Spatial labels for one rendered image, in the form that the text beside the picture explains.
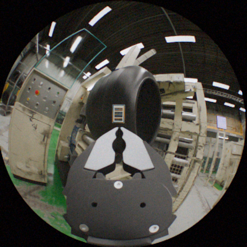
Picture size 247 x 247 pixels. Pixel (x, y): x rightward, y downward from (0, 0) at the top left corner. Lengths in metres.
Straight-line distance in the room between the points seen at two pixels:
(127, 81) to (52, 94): 0.80
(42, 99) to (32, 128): 0.31
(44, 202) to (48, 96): 1.14
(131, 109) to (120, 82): 0.10
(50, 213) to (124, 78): 1.24
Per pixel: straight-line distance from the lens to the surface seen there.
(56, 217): 1.07
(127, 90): 0.28
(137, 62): 1.67
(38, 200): 1.18
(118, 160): 0.33
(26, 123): 0.95
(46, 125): 0.90
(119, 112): 0.26
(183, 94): 0.96
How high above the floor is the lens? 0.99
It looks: 10 degrees up
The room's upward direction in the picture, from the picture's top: 19 degrees clockwise
